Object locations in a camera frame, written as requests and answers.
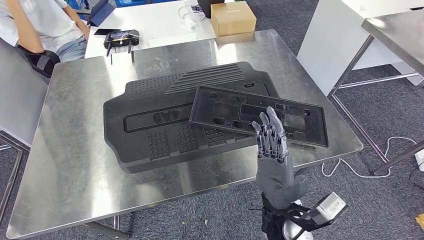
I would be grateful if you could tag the black flat phone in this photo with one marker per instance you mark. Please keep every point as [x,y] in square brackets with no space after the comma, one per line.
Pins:
[102,31]

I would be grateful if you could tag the white power strip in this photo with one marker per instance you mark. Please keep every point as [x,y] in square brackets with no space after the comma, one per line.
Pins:
[420,160]

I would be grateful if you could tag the black handheld controller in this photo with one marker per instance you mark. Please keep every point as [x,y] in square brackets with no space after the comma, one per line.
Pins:
[121,39]

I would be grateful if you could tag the flat brown cardboard box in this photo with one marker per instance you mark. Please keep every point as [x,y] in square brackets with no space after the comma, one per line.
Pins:
[235,38]

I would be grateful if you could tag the seated person's forearm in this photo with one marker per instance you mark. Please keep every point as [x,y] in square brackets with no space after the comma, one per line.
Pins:
[74,18]
[24,30]

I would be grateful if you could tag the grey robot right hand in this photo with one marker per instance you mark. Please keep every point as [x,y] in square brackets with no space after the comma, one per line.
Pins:
[275,179]

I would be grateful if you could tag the steel table with white panel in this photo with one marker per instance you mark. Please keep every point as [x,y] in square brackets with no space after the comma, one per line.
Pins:
[331,39]

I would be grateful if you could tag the seated person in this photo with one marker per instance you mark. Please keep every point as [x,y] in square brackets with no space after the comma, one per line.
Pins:
[49,23]

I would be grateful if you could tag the stainless steel workbench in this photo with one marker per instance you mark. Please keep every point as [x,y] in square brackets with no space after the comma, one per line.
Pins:
[82,165]

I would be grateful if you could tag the black bag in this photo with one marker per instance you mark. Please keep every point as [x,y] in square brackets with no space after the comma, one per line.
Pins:
[210,8]

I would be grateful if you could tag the black plastic car part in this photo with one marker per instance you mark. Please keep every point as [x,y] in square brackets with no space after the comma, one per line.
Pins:
[308,132]

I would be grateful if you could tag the yellow floor tape outline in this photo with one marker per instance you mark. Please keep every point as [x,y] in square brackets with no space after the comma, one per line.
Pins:
[420,221]

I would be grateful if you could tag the seated person's hand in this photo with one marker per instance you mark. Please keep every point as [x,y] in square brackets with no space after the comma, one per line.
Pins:
[86,33]

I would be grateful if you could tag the stainless steel side table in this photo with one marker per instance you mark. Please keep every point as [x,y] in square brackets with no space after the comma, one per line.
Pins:
[20,99]

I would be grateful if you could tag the black foam engine cover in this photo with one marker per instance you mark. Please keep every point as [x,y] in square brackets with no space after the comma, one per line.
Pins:
[149,112]

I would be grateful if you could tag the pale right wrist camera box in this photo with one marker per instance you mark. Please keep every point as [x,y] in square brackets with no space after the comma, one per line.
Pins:
[328,207]

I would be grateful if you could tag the black office chair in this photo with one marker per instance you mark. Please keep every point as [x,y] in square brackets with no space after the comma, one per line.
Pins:
[43,63]

